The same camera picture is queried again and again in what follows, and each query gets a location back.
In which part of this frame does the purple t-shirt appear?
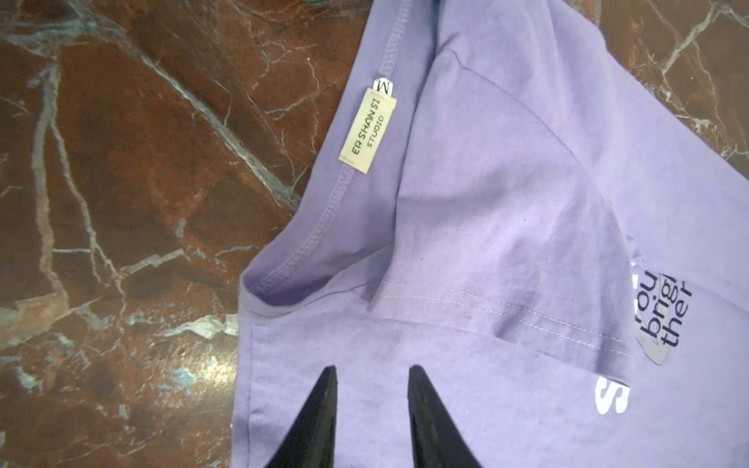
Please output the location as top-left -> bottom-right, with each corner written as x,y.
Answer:
231,1 -> 748,467

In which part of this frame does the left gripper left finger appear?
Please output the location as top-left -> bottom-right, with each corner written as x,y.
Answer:
266,366 -> 337,468

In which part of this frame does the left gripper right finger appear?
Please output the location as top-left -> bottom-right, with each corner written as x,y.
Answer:
408,366 -> 481,468

